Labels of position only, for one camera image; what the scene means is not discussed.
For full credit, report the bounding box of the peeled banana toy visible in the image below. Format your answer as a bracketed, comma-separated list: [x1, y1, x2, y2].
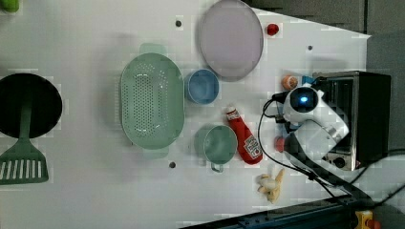
[258, 169, 285, 203]

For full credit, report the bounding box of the green mug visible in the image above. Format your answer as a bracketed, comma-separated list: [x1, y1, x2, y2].
[194, 124, 238, 173]

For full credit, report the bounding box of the black toaster oven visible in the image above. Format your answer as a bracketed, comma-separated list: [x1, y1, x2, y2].
[312, 72, 391, 171]

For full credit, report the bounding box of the black oven power cord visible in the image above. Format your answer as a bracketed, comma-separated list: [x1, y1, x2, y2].
[348, 148, 405, 208]

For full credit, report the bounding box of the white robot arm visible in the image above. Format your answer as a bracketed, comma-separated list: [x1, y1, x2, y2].
[283, 84, 373, 206]

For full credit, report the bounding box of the green oval colander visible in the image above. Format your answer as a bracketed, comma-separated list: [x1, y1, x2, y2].
[119, 43, 185, 159]

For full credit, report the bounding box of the pink strawberry toy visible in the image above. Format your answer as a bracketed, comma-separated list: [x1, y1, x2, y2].
[274, 136, 288, 153]

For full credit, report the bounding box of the green slotted spatula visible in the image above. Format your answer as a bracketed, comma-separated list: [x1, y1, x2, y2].
[0, 104, 49, 185]

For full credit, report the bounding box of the red ketchup bottle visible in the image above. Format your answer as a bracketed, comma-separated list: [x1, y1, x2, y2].
[225, 106, 263, 165]

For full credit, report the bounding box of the orange slice toy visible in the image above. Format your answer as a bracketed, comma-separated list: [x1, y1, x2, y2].
[282, 75, 298, 91]

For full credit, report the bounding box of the red strawberry toy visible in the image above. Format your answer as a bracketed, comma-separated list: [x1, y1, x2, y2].
[266, 23, 279, 36]

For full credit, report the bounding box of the black round pan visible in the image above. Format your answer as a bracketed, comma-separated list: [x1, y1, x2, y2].
[0, 73, 62, 138]

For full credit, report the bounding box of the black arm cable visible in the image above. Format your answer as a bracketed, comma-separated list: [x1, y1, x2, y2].
[257, 92, 338, 198]

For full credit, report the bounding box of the blue small bowl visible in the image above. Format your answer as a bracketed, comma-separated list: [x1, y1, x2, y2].
[184, 69, 220, 105]

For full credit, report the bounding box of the green cup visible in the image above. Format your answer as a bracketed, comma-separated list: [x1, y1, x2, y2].
[0, 0, 19, 13]

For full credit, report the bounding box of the lilac round plate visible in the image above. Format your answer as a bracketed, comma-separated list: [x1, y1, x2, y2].
[198, 0, 264, 81]

